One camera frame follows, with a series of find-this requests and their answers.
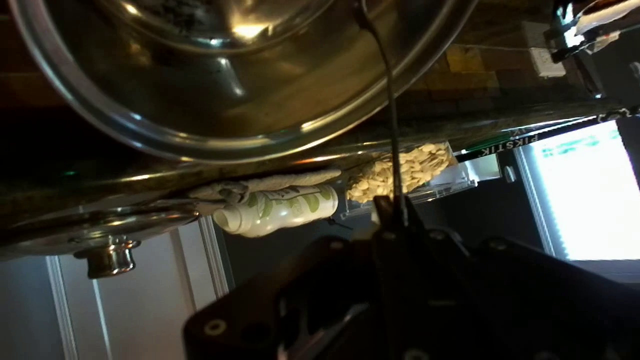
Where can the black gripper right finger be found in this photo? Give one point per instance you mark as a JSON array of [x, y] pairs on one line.
[[507, 306]]

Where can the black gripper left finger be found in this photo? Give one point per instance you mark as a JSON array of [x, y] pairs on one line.
[[333, 301]]

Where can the metal spoon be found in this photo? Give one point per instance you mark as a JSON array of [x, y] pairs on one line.
[[392, 133]]

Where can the glass pot lid with knob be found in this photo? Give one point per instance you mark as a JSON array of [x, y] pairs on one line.
[[110, 256]]

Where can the rolled white green-print towel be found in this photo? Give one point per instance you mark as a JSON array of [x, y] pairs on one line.
[[281, 210]]

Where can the bright computer monitor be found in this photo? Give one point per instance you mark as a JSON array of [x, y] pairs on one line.
[[586, 200]]

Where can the glass container of pasta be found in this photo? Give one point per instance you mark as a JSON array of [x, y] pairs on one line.
[[407, 170]]

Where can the white panel door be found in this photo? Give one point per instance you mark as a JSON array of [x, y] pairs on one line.
[[132, 312]]

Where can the steel mixing bowl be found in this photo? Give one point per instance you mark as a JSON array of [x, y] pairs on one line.
[[201, 87]]

